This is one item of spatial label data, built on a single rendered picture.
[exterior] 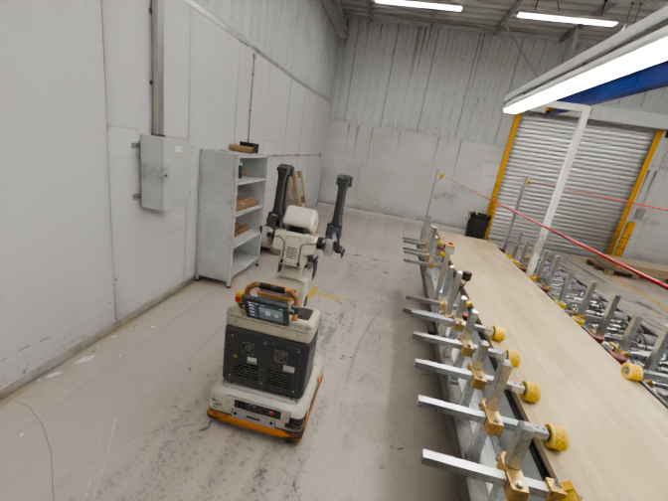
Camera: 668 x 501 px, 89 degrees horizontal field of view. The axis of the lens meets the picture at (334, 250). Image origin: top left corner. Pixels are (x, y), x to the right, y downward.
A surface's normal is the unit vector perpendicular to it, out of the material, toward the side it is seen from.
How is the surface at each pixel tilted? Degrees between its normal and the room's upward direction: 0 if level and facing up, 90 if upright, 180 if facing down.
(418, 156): 90
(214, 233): 90
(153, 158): 90
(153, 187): 90
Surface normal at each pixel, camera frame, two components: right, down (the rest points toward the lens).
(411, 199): -0.18, 0.27
